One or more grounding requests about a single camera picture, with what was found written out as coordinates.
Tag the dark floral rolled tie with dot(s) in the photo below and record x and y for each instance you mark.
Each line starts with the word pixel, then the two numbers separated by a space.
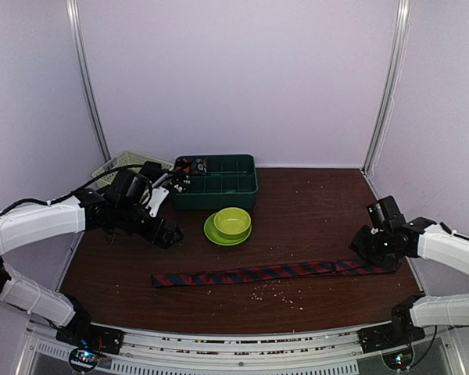
pixel 198 167

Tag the red navy striped tie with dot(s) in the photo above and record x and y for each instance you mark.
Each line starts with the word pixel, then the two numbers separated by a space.
pixel 246 275

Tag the right aluminium frame post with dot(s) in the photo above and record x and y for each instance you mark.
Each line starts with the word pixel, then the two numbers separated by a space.
pixel 394 69

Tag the lime green plate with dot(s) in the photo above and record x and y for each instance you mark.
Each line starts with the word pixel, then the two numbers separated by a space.
pixel 213 235

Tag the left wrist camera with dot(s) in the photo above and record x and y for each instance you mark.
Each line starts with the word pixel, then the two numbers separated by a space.
pixel 158 197

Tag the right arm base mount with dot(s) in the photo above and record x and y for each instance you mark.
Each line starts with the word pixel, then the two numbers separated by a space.
pixel 391 336

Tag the left aluminium frame post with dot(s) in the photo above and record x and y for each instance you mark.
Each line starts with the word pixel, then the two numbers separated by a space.
pixel 72 8

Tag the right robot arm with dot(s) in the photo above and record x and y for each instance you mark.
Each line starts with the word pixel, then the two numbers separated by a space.
pixel 391 237

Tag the green divided organizer tray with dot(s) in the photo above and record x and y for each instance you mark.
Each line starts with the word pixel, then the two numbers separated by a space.
pixel 231 180

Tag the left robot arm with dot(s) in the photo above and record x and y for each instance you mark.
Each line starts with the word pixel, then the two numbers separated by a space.
pixel 124 198

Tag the pale green perforated basket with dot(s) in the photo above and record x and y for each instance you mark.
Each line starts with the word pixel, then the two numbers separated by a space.
pixel 130 158

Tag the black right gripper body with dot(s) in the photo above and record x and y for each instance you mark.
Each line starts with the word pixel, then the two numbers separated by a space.
pixel 373 249

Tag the lime green bowl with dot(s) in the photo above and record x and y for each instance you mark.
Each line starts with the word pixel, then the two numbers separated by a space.
pixel 232 221

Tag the aluminium frame post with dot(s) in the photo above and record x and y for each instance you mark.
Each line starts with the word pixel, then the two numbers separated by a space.
pixel 394 69
pixel 72 8

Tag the red black rolled tie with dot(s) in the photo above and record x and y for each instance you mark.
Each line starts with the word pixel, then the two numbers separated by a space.
pixel 183 165

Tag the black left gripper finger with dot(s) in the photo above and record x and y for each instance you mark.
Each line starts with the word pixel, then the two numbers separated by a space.
pixel 172 229
pixel 166 242

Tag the black white patterned rolled tie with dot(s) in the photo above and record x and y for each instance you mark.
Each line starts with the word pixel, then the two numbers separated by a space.
pixel 180 183

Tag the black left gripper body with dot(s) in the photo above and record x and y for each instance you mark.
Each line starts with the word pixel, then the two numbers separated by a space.
pixel 152 233

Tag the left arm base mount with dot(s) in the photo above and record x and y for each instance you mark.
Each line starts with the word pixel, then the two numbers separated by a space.
pixel 99 339

